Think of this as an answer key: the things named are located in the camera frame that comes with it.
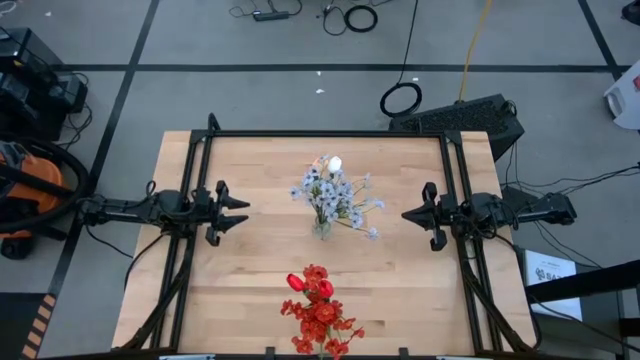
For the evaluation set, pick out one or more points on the clear ribbed glass vase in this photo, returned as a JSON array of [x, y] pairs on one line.
[[321, 231]]

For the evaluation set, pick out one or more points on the black metal table frame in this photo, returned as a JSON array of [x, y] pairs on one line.
[[325, 134]]

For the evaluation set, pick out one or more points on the black perforated computer tower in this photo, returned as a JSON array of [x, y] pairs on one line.
[[460, 120]]

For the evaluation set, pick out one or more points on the black beam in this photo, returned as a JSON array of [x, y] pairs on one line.
[[600, 280]]

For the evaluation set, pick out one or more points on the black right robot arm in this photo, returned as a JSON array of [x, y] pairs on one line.
[[540, 212]]

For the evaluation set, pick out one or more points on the white printed box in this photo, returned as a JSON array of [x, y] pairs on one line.
[[550, 257]]

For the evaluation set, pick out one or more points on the black object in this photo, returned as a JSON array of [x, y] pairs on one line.
[[632, 11]]

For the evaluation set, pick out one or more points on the black equipment case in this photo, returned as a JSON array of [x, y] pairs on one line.
[[25, 65]]

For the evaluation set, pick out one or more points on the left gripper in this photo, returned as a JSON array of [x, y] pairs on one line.
[[207, 210]]

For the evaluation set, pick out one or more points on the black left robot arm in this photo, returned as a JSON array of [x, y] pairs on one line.
[[125, 210]]

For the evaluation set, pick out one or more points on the orange shop vacuum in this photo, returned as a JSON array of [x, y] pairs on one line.
[[25, 205]]

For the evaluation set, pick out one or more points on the black power strip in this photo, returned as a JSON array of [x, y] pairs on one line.
[[270, 16]]

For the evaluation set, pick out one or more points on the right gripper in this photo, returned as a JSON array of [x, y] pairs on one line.
[[457, 215]]

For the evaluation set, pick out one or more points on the cream artificial tulip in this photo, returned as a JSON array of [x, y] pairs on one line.
[[316, 161]]

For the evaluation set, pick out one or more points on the pale blue blossom sprig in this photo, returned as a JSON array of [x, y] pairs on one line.
[[320, 192], [357, 217]]

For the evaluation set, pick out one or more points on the small black box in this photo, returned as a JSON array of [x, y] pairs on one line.
[[70, 92]]

